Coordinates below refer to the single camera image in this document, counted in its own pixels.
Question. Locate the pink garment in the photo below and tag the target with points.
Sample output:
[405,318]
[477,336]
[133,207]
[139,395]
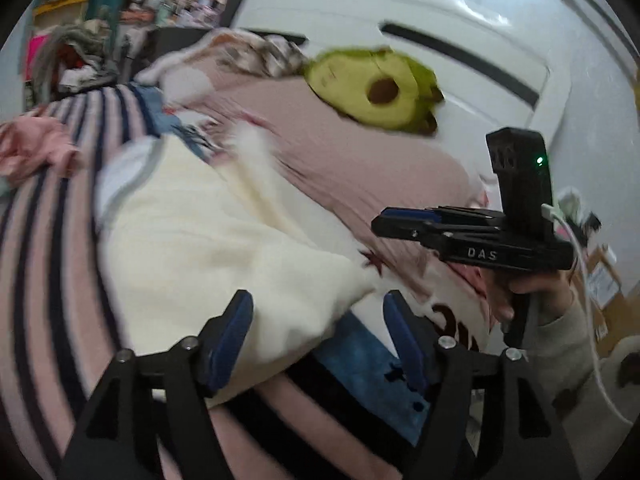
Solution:
[35,150]

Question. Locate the striped printed blanket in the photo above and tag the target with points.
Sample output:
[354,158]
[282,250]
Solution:
[50,285]

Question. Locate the green avocado plush toy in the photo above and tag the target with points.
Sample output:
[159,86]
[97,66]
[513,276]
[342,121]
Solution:
[365,90]

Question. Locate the cream garment with white collar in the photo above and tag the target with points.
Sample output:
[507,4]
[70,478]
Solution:
[200,250]

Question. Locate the bright pink bag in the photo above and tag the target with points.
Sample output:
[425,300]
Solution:
[35,47]

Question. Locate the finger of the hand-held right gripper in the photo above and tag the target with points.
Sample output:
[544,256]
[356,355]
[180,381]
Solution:
[400,227]
[425,214]

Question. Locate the cardboard box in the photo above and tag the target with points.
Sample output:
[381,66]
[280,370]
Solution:
[602,280]

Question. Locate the floral patterned cloth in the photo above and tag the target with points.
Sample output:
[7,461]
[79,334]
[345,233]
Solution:
[280,57]

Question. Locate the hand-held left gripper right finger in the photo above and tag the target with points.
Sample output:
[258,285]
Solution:
[405,345]

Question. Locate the yellow shelf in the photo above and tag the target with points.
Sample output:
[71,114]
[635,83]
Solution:
[60,2]

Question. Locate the grey clothing pile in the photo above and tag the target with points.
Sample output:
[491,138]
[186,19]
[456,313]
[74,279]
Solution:
[60,45]

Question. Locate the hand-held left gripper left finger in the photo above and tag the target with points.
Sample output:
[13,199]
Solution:
[230,340]

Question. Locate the white bed headboard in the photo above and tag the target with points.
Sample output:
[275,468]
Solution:
[400,10]

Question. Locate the person's right hand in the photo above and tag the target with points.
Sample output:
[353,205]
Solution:
[547,287]

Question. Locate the large pink pillow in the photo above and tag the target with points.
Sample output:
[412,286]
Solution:
[325,160]

